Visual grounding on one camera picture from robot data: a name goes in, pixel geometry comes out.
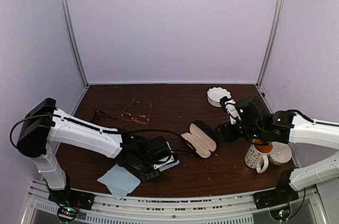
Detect aluminium left corner post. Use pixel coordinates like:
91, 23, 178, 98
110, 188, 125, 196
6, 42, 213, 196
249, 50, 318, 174
61, 0, 89, 88

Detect light blue cloth left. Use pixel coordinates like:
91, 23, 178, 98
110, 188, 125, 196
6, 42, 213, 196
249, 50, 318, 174
97, 164, 141, 200

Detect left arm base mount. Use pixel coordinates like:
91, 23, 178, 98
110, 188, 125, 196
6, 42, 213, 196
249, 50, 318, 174
45, 181, 95, 223

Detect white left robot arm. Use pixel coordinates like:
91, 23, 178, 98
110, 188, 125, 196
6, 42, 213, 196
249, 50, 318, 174
16, 98, 176, 205

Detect aluminium corner post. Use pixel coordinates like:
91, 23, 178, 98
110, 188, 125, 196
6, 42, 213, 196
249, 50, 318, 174
61, 0, 89, 88
256, 0, 286, 88

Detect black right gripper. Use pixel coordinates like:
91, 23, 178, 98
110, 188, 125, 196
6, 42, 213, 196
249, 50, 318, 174
215, 120, 263, 144

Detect dark brown sunglasses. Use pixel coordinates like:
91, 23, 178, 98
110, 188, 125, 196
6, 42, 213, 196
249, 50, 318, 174
91, 109, 119, 123

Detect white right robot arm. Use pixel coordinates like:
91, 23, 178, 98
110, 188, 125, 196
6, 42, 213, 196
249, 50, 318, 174
217, 96, 338, 204

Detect black glasses case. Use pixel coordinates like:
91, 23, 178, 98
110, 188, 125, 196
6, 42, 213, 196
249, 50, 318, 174
181, 120, 221, 159

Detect aluminium right corner post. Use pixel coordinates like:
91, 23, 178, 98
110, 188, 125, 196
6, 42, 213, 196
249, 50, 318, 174
256, 0, 286, 88

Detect white patterned mug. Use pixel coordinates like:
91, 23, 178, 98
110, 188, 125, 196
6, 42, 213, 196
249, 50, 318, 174
244, 139, 273, 174

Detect white cream bowl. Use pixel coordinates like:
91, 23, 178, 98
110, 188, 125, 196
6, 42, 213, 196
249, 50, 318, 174
269, 142, 292, 166

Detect light blue cloth right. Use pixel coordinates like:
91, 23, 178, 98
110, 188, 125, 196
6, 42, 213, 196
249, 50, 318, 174
153, 155, 180, 172

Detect white scalloped ceramic dish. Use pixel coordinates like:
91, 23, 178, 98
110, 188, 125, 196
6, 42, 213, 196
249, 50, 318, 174
207, 87, 231, 107

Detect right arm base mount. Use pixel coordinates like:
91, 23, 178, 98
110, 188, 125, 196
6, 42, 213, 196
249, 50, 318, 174
253, 169, 306, 223

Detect aluminium front frame rail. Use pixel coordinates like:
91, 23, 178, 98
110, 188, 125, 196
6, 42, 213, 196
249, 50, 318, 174
18, 180, 329, 223

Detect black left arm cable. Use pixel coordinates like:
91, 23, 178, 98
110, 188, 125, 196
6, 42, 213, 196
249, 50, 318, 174
10, 110, 194, 155

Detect light blue cloth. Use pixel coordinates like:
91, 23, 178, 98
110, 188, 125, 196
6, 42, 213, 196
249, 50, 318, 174
97, 164, 141, 200
153, 155, 180, 172

